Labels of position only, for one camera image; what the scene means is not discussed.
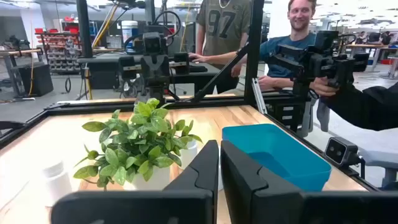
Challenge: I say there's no wooden workbench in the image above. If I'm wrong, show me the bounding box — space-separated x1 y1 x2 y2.
0 48 43 96

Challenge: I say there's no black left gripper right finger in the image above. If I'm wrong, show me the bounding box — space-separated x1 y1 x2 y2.
220 140 398 224

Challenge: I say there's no black desk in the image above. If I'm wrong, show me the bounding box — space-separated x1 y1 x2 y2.
76 53 220 91

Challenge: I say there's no white container with blue label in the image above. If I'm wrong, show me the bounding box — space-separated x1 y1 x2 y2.
121 20 139 52

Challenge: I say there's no black pole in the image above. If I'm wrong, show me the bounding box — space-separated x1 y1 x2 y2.
76 0 94 59

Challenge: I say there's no person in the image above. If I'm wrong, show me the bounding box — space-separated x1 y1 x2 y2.
257 0 318 93
310 76 398 131
188 0 253 95

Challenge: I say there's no silver aluminium bar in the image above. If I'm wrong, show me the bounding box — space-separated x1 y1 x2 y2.
251 77 268 115

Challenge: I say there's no black drawer unit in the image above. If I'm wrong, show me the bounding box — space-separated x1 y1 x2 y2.
266 93 313 138

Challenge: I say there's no green plant in white pot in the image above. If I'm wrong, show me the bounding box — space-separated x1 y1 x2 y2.
73 98 203 192

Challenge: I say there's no black aluminium table frame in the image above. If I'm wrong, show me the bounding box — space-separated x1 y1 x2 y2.
0 0 382 192

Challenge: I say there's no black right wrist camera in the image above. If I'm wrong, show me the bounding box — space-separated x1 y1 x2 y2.
142 32 166 55

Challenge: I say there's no parts bin rack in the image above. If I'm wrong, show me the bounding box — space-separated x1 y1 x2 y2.
34 27 84 75

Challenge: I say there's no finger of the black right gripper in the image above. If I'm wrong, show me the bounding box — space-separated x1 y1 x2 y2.
154 55 170 90
140 55 156 90

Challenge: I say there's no black box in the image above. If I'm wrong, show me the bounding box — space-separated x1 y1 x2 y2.
12 62 54 97

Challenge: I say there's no black table-level camera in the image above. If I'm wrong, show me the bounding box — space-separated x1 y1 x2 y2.
324 136 367 178

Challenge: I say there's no yellow slanted pole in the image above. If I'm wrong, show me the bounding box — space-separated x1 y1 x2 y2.
91 3 119 49

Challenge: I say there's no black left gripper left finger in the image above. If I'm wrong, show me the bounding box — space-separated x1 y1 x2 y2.
51 139 220 224

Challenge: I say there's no wooden table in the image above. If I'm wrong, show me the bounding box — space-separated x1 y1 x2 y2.
343 43 398 78

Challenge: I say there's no teal plastic basket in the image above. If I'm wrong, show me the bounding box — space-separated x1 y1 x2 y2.
221 123 333 193

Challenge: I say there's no black keyboard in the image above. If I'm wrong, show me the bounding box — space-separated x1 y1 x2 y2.
188 63 208 74

